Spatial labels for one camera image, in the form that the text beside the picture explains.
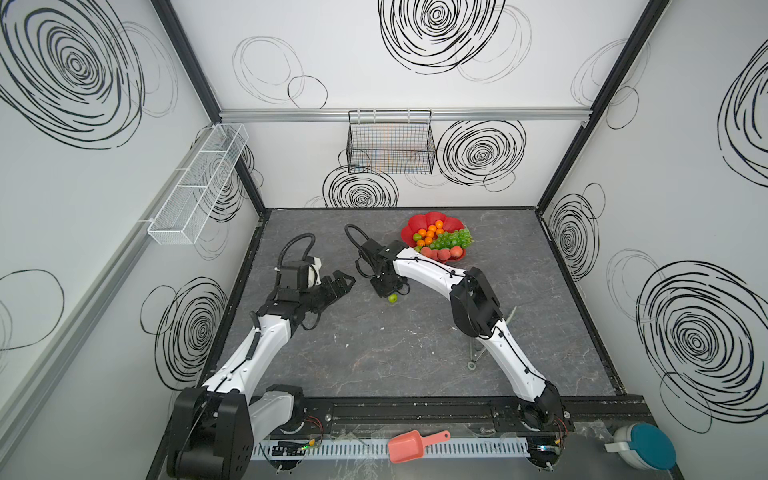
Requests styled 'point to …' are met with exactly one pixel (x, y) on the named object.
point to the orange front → (432, 228)
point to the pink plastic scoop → (409, 446)
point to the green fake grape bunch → (458, 238)
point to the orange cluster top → (439, 231)
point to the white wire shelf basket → (185, 212)
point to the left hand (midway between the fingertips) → (348, 285)
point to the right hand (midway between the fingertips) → (385, 290)
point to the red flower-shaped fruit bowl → (423, 221)
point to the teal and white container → (643, 445)
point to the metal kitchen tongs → (472, 363)
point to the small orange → (428, 240)
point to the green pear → (392, 298)
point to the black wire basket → (390, 142)
